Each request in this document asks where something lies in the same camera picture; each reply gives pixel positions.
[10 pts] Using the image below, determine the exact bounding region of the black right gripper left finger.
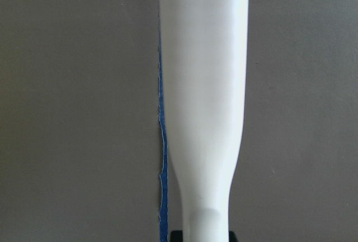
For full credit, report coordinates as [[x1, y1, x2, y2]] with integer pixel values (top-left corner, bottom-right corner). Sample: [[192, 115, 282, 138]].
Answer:
[[169, 231, 183, 242]]

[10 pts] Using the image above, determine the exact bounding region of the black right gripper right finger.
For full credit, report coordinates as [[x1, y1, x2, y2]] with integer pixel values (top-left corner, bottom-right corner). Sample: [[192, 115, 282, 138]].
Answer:
[[229, 232, 238, 242]]

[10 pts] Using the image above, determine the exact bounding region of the white brush with black bristles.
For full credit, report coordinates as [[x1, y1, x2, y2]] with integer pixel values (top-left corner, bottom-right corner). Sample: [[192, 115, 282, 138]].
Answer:
[[159, 0, 249, 241]]

